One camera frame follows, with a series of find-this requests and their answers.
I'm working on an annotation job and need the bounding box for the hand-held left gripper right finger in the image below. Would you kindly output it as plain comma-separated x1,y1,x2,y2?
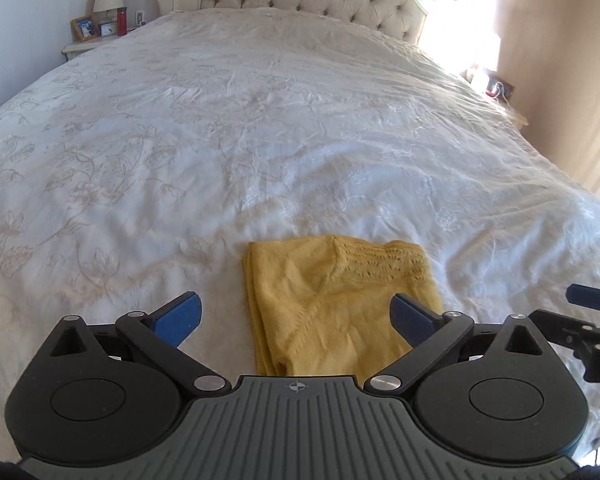
364,293,550,394

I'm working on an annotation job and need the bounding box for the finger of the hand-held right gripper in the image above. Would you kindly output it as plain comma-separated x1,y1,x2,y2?
566,283,600,314
529,309,600,349

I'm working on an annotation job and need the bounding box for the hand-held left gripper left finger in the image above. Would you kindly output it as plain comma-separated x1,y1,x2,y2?
47,291,233,394

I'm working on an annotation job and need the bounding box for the yellow knit sweater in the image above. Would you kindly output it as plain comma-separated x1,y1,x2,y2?
243,234,445,385

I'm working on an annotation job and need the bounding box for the white floral bedspread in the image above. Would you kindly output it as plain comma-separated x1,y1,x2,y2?
0,7,600,466

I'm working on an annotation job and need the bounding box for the cream nightstand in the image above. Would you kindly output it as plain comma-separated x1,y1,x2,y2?
459,66,530,127

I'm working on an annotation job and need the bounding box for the white nightstand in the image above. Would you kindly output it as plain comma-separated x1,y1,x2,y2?
61,35,115,64

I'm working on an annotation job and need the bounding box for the wooden photo frame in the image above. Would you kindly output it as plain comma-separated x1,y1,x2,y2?
70,15,99,42

